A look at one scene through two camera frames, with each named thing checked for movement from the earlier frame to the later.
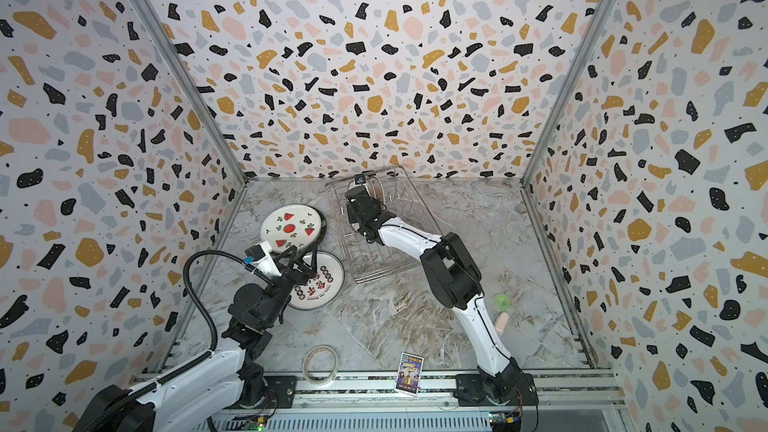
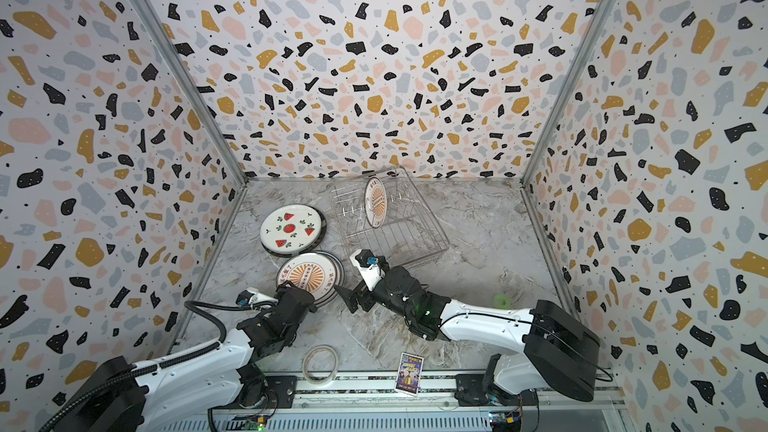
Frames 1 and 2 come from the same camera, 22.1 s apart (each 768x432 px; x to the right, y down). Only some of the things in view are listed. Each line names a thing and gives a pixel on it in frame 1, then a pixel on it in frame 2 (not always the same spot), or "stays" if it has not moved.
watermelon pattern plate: [293, 225] stays
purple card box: [409, 374] stays
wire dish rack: [371, 260] stays
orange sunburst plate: [376, 188] to [318, 272]
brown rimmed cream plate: [324, 226] stays
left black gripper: [301, 276] to [283, 291]
